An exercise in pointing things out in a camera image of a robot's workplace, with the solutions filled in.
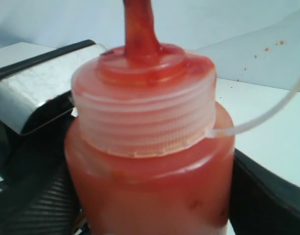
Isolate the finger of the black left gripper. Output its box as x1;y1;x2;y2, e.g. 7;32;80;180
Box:
0;40;106;135

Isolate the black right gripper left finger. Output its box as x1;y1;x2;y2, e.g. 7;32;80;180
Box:
0;168;80;235

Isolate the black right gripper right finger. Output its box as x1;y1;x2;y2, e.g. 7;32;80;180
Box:
229;149;300;235

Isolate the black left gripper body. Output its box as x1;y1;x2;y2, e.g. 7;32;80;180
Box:
0;113;75;196

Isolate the ketchup squeeze bottle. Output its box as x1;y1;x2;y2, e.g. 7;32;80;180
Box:
64;0;300;235

